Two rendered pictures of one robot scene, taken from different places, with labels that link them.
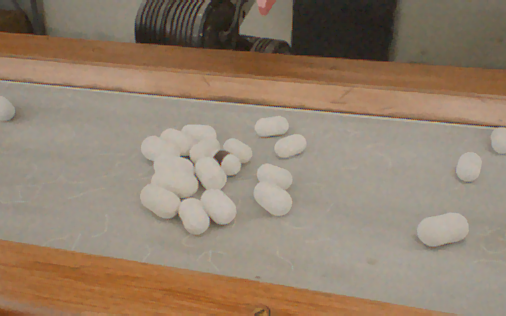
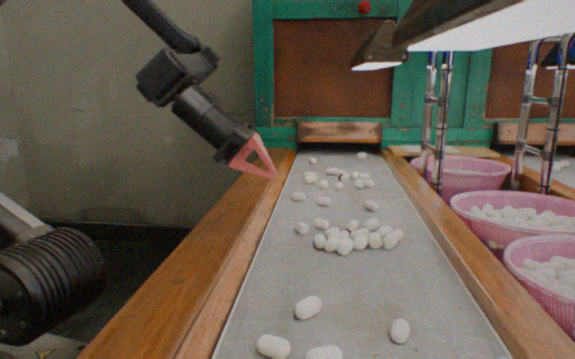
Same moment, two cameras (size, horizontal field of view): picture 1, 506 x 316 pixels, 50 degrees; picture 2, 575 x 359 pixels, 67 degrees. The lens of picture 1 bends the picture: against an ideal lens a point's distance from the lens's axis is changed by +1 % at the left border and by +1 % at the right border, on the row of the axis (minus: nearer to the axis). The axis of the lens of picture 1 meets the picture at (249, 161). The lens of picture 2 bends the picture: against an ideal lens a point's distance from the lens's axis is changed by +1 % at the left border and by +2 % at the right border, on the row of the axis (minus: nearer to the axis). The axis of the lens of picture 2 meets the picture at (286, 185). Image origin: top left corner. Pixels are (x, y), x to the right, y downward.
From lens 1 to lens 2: 0.94 m
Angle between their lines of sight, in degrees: 90
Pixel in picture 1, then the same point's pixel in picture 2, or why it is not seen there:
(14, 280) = (473, 245)
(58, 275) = (462, 239)
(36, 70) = (214, 312)
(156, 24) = (57, 279)
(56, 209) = (408, 268)
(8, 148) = (356, 298)
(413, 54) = not seen: outside the picture
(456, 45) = not seen: outside the picture
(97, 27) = not seen: outside the picture
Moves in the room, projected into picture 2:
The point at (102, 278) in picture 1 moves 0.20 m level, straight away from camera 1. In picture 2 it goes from (455, 234) to (355, 255)
